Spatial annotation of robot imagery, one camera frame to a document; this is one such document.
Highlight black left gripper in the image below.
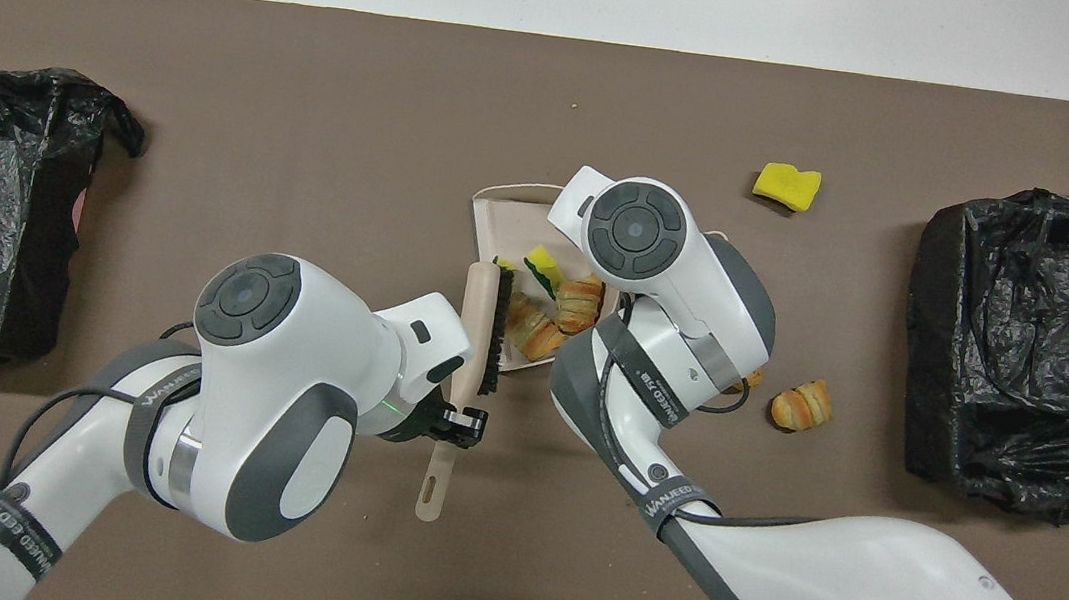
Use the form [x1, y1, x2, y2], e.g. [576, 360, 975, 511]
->
[376, 376, 493, 454]

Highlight beige hand brush black bristles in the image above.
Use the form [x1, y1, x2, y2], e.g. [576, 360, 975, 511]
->
[414, 258, 516, 529]

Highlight pale striped pastry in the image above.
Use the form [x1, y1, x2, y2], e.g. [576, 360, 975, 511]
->
[502, 289, 571, 365]

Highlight pale bread chunk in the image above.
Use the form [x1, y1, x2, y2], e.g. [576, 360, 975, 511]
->
[551, 271, 609, 339]

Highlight yellow sponge with green pad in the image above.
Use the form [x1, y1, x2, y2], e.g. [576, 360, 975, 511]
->
[520, 245, 566, 296]

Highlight beige plastic dustpan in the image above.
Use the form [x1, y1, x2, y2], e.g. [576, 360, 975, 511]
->
[453, 178, 732, 398]

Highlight brown oval bread roll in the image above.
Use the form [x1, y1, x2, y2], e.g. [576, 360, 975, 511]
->
[730, 363, 767, 398]

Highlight small orange striped croissant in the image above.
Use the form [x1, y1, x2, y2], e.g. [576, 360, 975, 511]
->
[768, 374, 838, 437]

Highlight brown table mat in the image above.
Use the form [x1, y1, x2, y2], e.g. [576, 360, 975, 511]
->
[0, 0, 1069, 600]

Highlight flat yellow sponge piece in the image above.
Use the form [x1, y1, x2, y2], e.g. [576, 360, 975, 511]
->
[749, 160, 824, 216]

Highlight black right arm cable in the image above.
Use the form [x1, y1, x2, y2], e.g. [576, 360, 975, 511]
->
[571, 287, 846, 537]

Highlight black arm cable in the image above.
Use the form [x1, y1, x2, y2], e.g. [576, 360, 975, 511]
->
[0, 300, 211, 600]
[571, 287, 846, 537]

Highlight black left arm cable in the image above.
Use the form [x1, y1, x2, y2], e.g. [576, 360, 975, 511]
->
[0, 300, 211, 600]

